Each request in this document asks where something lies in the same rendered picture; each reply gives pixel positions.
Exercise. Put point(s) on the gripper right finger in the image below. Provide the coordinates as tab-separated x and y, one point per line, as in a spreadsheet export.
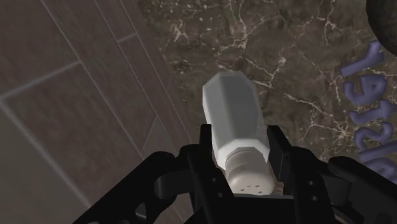
313	176

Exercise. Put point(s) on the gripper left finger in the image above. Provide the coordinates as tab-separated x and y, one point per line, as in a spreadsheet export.
173	183

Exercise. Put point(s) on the white salt shaker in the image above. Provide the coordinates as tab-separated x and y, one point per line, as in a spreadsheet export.
237	130

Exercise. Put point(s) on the purple letter decoration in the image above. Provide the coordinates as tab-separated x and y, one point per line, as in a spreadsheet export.
373	108

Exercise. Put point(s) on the dark round object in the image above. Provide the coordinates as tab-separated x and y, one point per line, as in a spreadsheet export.
384	21

